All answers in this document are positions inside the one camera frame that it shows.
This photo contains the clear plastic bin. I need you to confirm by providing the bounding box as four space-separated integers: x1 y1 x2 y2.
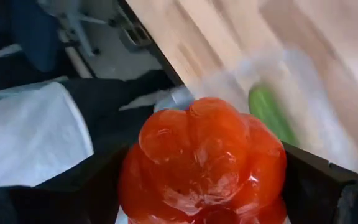
154 46 358 181

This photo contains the black metal table frame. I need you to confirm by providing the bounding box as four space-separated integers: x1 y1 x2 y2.
116 0 185 88

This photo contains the green cucumber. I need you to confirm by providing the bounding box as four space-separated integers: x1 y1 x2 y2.
247 85 300 147

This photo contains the blue office chair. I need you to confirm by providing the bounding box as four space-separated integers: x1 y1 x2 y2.
0 0 108 78

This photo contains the black cloth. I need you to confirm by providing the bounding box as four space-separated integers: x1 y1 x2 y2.
59 68 175 150

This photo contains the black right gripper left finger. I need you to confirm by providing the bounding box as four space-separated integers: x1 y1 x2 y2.
0 144 130 224

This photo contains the orange bell pepper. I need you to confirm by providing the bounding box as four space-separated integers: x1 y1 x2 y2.
117 96 288 224

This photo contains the white cloth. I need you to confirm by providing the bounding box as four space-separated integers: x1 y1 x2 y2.
0 80 95 189

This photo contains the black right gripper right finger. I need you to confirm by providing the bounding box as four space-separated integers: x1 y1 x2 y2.
282 141 358 224

